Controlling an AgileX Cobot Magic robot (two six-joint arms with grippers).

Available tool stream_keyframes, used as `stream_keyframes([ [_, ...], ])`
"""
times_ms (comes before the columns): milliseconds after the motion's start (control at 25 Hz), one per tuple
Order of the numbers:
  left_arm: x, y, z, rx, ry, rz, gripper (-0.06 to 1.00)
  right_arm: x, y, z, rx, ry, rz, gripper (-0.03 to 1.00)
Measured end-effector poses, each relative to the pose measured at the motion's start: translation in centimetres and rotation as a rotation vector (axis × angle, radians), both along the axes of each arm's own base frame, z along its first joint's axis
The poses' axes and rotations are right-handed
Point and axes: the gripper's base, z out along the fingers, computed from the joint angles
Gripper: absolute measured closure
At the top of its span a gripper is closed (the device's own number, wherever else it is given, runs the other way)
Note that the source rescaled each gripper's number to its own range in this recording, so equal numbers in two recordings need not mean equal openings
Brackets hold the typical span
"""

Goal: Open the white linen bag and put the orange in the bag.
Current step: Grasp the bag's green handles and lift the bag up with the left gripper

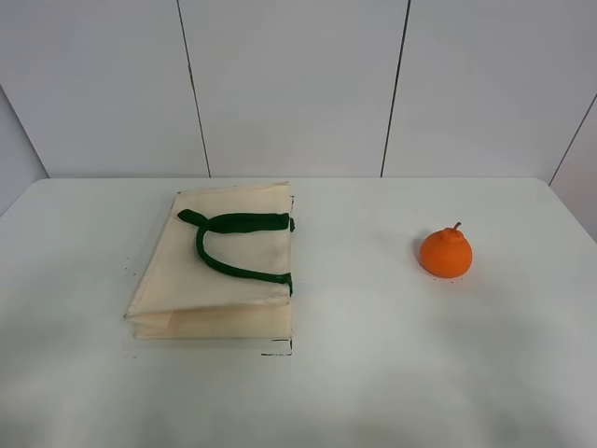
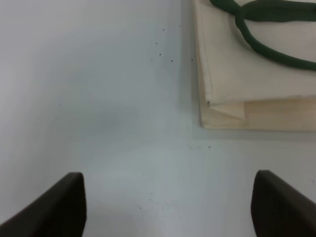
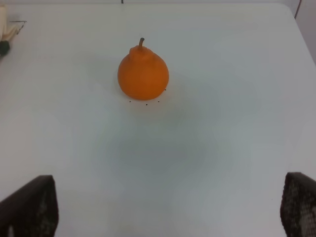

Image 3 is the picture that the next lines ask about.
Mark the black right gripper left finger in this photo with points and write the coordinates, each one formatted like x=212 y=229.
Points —
x=31 y=211

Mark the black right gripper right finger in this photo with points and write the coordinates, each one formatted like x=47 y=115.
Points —
x=298 y=205

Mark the orange fruit with stem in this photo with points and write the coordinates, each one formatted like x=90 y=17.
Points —
x=142 y=74

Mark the white linen bag green handles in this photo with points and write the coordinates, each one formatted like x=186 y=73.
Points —
x=8 y=30

